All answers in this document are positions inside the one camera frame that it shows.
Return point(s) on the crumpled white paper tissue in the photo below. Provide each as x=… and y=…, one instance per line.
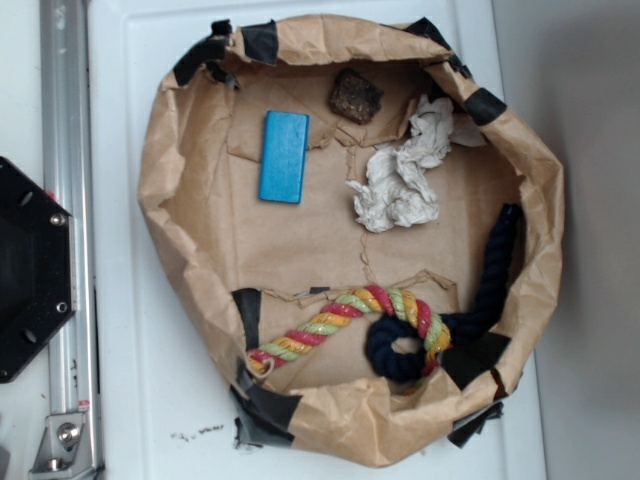
x=397, y=192

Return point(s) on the dark brown rough block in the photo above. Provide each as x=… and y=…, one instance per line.
x=354, y=97

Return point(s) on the blue rectangular block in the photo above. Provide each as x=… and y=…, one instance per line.
x=283, y=156

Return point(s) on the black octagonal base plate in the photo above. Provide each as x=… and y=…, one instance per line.
x=36, y=274

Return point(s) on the metal corner bracket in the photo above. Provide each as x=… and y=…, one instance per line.
x=65, y=450

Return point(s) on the brown paper bag bin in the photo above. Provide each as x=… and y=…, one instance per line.
x=249, y=270

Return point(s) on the aluminium extrusion rail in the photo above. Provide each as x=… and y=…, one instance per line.
x=73, y=362

